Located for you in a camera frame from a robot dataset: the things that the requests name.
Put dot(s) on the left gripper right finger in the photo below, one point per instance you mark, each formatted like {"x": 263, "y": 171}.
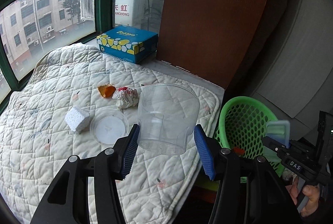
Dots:
{"x": 250, "y": 191}

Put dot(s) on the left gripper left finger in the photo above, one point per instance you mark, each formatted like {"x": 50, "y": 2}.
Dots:
{"x": 66, "y": 199}

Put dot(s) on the clear square plastic container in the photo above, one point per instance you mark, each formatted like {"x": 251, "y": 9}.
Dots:
{"x": 279, "y": 131}

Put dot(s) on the white foam block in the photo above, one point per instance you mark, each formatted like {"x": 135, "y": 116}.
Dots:
{"x": 77, "y": 119}

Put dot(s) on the round clear plastic lid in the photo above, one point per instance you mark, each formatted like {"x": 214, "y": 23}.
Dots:
{"x": 109, "y": 125}

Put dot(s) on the clear plastic cup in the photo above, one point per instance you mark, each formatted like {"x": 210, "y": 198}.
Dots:
{"x": 167, "y": 115}

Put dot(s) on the orange peel piece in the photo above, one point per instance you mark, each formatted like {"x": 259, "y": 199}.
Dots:
{"x": 106, "y": 91}

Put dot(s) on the white paper ball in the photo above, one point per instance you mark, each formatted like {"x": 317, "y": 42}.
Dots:
{"x": 125, "y": 97}

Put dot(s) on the green plastic waste basket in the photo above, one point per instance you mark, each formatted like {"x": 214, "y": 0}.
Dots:
{"x": 242, "y": 124}

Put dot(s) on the white wardrobe cabinet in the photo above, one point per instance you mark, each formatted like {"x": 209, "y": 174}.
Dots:
{"x": 295, "y": 80}

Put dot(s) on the white quilted mattress pad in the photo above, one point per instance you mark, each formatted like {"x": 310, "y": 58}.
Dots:
{"x": 36, "y": 139}

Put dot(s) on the blue tissue box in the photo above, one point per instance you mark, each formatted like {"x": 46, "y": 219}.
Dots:
{"x": 128, "y": 43}

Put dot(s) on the brown wooden panel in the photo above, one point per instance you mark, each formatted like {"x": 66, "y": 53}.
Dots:
{"x": 209, "y": 38}

